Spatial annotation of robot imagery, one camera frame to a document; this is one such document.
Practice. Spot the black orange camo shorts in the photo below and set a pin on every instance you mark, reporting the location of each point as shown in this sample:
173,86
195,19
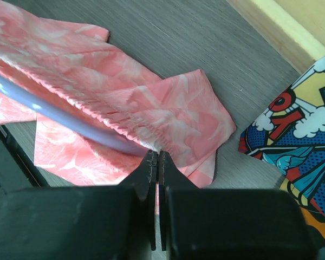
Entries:
316,222

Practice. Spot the wooden clothes rack stand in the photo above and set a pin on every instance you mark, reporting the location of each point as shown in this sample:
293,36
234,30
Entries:
296,29

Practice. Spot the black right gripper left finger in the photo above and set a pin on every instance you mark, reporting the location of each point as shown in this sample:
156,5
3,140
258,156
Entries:
83,222

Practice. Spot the lilac plastic hanger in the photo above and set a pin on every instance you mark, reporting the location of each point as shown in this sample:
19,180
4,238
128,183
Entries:
105,137

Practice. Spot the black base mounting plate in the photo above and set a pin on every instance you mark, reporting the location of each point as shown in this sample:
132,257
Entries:
17,170

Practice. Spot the comic print shorts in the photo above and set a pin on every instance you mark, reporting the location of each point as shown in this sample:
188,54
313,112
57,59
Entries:
290,135

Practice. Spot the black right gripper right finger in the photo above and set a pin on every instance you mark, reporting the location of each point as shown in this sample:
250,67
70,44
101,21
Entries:
208,223

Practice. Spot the pink patterned shorts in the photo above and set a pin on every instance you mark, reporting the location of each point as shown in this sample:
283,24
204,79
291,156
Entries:
73,67

